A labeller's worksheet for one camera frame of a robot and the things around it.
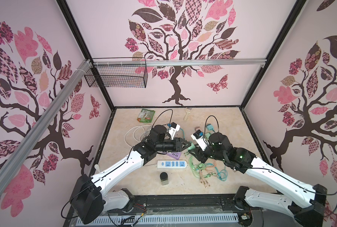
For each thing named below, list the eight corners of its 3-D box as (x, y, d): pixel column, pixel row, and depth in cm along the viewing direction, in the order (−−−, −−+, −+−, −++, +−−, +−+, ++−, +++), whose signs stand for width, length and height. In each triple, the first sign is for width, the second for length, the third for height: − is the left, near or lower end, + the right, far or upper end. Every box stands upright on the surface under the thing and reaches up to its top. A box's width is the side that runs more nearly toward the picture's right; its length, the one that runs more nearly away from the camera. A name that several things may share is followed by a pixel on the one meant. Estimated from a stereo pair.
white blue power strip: (157, 168, 88) (156, 166, 86) (157, 162, 90) (157, 160, 88) (187, 168, 88) (187, 166, 86) (186, 162, 90) (187, 160, 88)
